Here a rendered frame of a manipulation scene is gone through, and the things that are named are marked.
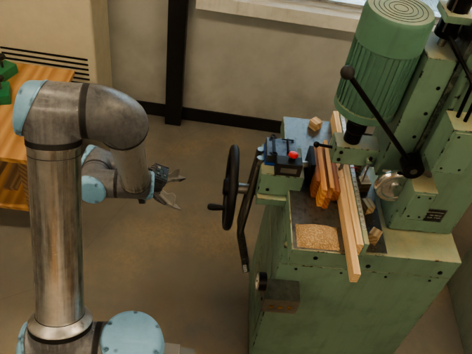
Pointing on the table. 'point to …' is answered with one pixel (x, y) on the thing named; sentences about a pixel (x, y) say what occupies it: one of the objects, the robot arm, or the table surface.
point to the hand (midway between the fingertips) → (183, 194)
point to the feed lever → (416, 165)
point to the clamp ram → (309, 165)
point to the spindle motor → (383, 57)
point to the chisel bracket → (351, 152)
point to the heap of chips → (317, 237)
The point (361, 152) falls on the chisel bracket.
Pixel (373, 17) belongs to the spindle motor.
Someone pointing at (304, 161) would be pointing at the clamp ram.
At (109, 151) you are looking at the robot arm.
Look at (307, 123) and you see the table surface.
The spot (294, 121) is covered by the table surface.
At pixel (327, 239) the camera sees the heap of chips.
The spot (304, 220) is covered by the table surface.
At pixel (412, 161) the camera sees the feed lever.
